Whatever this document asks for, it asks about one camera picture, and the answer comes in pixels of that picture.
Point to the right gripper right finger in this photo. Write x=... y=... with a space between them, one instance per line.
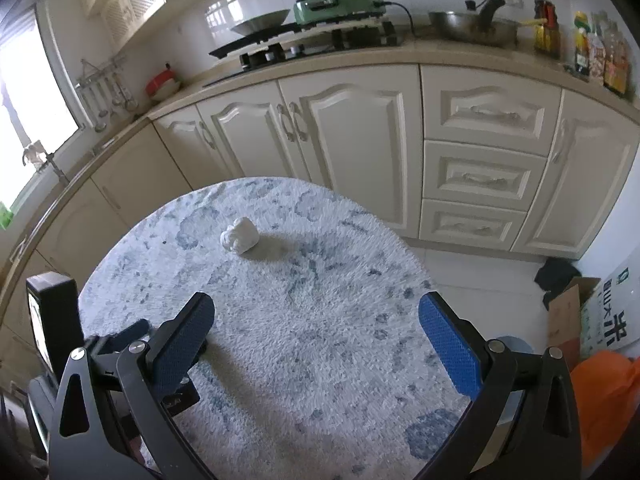
x=544 y=439

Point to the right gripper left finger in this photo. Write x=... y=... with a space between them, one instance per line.
x=87 y=440

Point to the blue trash bin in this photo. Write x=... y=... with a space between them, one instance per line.
x=516 y=344

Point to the orange bag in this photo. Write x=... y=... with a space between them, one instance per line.
x=606 y=388

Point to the cardboard box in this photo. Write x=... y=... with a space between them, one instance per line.
x=564 y=321

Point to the white rice sack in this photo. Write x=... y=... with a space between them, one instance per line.
x=610 y=317

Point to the faucet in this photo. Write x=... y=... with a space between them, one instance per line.
x=39 y=158

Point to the black cloth on floor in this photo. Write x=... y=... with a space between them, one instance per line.
x=553 y=277

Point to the window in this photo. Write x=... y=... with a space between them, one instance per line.
x=33 y=107

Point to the white tissue ball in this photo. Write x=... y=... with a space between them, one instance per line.
x=240 y=237

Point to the round table with patterned cloth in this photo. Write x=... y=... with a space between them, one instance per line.
x=316 y=366

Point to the hanging utensil rack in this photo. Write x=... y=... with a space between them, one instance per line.
x=104 y=95

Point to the lower cream cabinets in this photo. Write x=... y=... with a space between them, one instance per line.
x=448 y=154

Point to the bowl on induction plate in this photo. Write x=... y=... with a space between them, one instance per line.
x=261 y=23

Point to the gas stove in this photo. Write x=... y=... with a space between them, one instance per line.
x=292 y=46

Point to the condiment bottle group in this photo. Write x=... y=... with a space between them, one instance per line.
x=601 y=52

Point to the steel wok pan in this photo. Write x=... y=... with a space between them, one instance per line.
x=477 y=26

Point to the green electric cooker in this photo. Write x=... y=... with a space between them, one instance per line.
x=310 y=12

